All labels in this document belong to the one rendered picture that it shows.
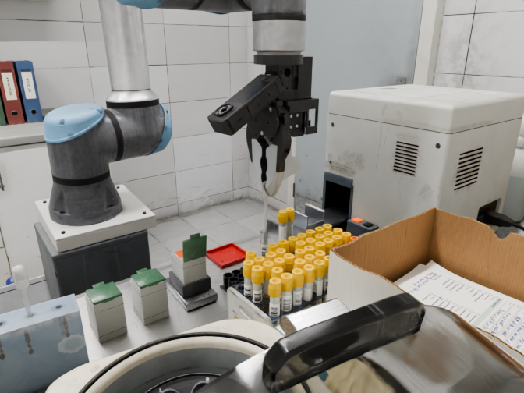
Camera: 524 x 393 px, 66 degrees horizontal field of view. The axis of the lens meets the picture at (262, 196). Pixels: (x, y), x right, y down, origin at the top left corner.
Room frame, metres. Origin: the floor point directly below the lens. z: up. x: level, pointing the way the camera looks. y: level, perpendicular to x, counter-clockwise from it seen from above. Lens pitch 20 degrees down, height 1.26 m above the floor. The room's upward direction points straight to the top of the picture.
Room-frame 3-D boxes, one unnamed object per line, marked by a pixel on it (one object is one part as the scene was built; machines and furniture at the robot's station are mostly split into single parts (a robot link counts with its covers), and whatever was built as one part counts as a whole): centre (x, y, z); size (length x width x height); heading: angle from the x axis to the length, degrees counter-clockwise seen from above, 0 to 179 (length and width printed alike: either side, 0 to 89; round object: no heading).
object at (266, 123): (0.62, -0.03, 1.19); 0.09 x 0.08 x 0.12; 127
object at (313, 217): (0.79, -0.11, 0.92); 0.21 x 0.07 x 0.05; 127
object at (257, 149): (0.63, -0.02, 1.09); 0.06 x 0.03 x 0.09; 127
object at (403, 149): (0.83, -0.32, 1.03); 0.31 x 0.27 x 0.30; 127
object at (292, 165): (0.60, -0.04, 1.09); 0.06 x 0.03 x 0.09; 127
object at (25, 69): (2.27, 1.28, 1.03); 0.26 x 0.08 x 0.31; 36
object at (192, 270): (0.58, 0.12, 0.92); 0.05 x 0.04 x 0.06; 35
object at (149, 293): (0.53, 0.17, 0.91); 0.05 x 0.04 x 0.07; 37
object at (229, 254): (0.71, 0.07, 0.88); 0.07 x 0.07 x 0.01; 37
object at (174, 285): (0.58, 0.12, 0.89); 0.09 x 0.05 x 0.04; 35
